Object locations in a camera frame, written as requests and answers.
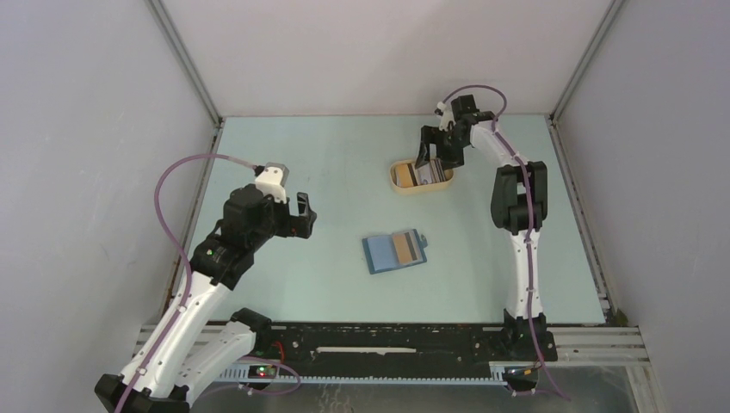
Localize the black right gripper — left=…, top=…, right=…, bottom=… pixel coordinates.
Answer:
left=415, top=125, right=468, bottom=171

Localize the orange striped card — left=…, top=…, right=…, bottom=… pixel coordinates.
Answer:
left=392, top=230, right=427, bottom=267

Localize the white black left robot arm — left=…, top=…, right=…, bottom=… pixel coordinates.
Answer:
left=95, top=184, right=317, bottom=412

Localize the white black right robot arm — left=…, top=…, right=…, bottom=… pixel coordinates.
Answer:
left=414, top=94, right=548, bottom=360

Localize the stack of cards in tray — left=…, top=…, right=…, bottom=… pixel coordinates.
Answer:
left=414, top=159, right=450, bottom=186

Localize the orange card with black stripe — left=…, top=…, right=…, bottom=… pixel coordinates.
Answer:
left=393, top=163, right=418, bottom=188

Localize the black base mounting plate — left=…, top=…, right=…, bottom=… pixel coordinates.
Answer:
left=253, top=322, right=558, bottom=379

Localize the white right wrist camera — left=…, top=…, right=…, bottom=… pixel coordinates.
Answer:
left=435, top=102, right=455, bottom=132

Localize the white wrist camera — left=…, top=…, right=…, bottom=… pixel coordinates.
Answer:
left=435, top=102, right=455, bottom=132
left=254, top=163, right=289, bottom=204

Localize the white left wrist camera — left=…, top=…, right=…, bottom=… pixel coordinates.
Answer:
left=254, top=163, right=289, bottom=204

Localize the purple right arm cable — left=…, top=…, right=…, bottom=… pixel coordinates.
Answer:
left=442, top=83, right=572, bottom=403

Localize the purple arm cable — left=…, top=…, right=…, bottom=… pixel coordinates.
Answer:
left=114, top=153, right=303, bottom=413
left=442, top=83, right=572, bottom=403

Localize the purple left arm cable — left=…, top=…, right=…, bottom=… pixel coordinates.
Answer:
left=114, top=153, right=303, bottom=413

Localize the grey cable duct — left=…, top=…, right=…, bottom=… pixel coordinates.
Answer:
left=205, top=362, right=539, bottom=385

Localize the aluminium frame rail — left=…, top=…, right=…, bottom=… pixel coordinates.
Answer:
left=132, top=324, right=652, bottom=366

